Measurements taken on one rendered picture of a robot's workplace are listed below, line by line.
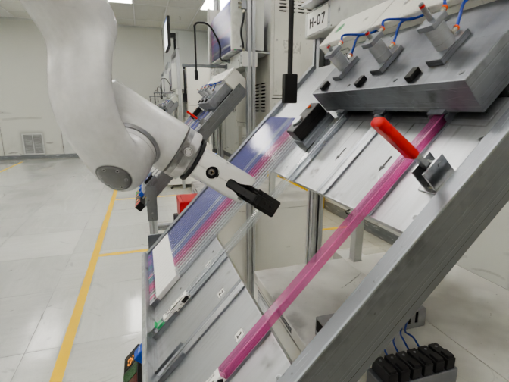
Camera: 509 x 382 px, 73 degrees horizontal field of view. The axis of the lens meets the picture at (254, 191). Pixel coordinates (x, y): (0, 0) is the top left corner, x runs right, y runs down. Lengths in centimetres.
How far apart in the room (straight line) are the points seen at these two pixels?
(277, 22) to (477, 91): 150
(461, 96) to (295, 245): 166
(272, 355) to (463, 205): 25
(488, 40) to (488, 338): 68
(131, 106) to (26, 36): 894
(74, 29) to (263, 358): 43
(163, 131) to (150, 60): 862
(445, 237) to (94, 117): 40
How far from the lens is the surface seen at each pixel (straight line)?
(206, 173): 54
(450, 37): 48
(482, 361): 90
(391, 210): 42
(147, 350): 64
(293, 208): 194
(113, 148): 46
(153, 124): 52
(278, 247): 198
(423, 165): 40
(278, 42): 185
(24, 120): 940
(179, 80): 495
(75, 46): 47
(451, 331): 96
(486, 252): 256
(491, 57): 45
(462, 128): 47
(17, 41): 948
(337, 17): 95
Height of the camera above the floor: 111
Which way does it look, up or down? 13 degrees down
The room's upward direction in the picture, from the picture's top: straight up
